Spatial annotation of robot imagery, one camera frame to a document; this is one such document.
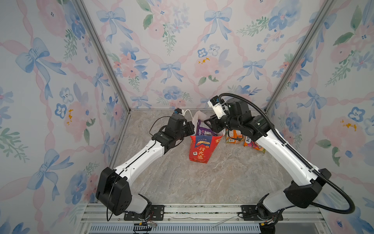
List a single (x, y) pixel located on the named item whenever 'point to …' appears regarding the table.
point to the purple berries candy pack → (202, 131)
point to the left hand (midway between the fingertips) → (196, 124)
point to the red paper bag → (202, 147)
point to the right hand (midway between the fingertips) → (208, 117)
